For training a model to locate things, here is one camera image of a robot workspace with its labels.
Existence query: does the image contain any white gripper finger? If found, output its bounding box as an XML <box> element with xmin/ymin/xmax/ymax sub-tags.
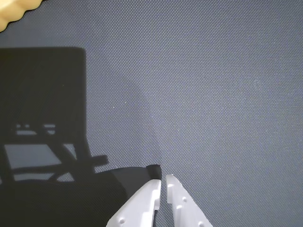
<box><xmin>166</xmin><ymin>174</ymin><xmax>213</xmax><ymax>227</ymax></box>
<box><xmin>106</xmin><ymin>179</ymin><xmax>162</xmax><ymax>227</ymax></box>

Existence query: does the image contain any yellow crinkle-cut fry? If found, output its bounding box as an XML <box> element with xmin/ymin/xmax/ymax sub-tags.
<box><xmin>0</xmin><ymin>0</ymin><xmax>44</xmax><ymax>33</ymax></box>

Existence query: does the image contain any grey textured mat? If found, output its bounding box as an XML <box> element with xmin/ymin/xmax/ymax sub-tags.
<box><xmin>0</xmin><ymin>0</ymin><xmax>303</xmax><ymax>227</ymax></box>

